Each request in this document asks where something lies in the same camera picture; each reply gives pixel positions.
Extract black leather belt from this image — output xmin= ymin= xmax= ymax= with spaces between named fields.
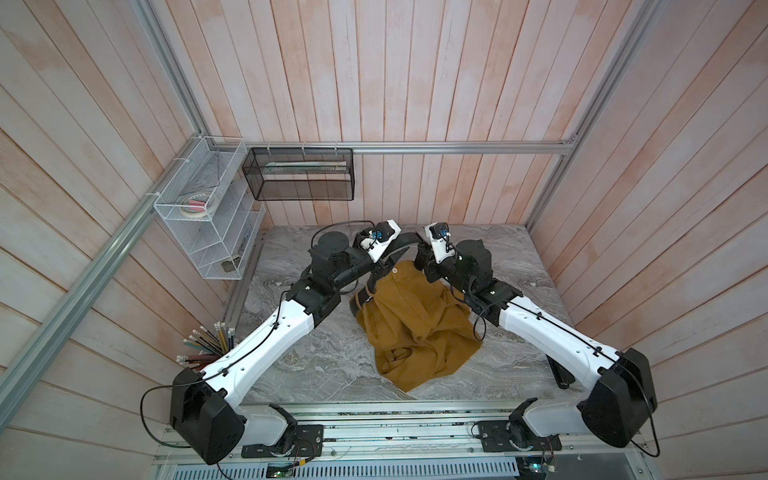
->
xmin=349 ymin=232 xmax=431 ymax=317

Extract aluminium base platform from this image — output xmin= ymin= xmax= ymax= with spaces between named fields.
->
xmin=148 ymin=401 xmax=661 ymax=479

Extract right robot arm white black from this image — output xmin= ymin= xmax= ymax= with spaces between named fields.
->
xmin=416 ymin=240 xmax=658 ymax=448

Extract mustard yellow trousers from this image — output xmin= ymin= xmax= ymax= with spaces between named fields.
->
xmin=350 ymin=260 xmax=481 ymax=392

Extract white wire mesh shelf rack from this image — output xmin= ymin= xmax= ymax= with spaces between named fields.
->
xmin=154 ymin=136 xmax=264 ymax=281

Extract black stapler on table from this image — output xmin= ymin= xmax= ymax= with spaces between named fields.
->
xmin=547 ymin=356 xmax=576 ymax=389

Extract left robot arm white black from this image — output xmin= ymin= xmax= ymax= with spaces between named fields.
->
xmin=170 ymin=221 xmax=421 ymax=465

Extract black wire mesh basket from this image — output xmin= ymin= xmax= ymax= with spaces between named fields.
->
xmin=241 ymin=146 xmax=356 ymax=201

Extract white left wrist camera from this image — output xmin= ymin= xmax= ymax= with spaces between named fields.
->
xmin=358 ymin=220 xmax=401 ymax=263

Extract aluminium frame rails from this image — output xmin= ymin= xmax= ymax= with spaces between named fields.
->
xmin=0 ymin=0 xmax=661 ymax=430

